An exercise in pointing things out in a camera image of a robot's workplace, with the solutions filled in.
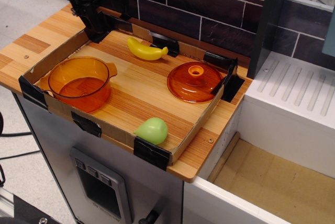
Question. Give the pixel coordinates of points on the yellow plastic banana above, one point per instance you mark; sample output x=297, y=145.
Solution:
x=145, y=52

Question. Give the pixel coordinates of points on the orange transparent pot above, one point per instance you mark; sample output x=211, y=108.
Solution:
x=81, y=82

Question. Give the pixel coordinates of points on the orange transparent pot lid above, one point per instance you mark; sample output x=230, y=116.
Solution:
x=193, y=82

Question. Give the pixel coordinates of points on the green plastic pear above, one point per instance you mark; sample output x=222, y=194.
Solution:
x=153, y=130

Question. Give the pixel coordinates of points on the grey toy oven front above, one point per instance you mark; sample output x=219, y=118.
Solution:
x=101, y=182

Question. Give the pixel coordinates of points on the black oven knob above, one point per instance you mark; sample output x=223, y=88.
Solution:
x=151, y=218

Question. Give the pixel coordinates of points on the white toy sink unit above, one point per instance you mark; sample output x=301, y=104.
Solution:
x=275, y=161

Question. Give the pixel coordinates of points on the dark grey vertical post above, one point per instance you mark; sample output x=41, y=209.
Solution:
x=265, y=36

